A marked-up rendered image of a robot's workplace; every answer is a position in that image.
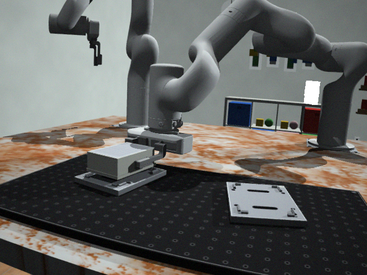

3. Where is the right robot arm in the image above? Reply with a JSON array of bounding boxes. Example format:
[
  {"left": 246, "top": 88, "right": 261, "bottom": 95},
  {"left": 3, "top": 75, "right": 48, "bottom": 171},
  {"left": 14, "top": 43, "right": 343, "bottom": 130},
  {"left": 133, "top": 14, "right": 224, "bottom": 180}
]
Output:
[{"left": 49, "top": 0, "right": 159, "bottom": 129}]

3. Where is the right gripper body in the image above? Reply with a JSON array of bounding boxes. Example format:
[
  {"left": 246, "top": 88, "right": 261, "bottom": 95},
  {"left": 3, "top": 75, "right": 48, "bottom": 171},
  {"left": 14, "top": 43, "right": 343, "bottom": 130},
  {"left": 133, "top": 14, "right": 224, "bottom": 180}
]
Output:
[{"left": 87, "top": 17, "right": 99, "bottom": 41}]

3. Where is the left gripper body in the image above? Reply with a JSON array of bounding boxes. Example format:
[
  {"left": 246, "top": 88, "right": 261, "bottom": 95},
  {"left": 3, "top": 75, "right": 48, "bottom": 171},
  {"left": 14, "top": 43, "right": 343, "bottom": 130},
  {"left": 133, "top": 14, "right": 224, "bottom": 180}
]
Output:
[{"left": 127, "top": 127, "right": 193, "bottom": 155}]

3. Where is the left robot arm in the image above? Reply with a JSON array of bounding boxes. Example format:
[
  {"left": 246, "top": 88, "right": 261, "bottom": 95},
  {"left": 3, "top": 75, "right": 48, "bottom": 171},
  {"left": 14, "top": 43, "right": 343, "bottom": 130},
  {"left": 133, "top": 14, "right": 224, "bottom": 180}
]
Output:
[{"left": 148, "top": 0, "right": 367, "bottom": 150}]

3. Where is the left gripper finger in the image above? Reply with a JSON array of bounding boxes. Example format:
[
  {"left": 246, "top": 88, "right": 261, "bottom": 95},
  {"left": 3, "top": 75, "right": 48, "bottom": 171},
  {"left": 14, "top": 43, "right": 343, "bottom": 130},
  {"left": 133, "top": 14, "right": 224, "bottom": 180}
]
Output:
[
  {"left": 125, "top": 136, "right": 148, "bottom": 146},
  {"left": 135, "top": 139, "right": 166, "bottom": 170}
]

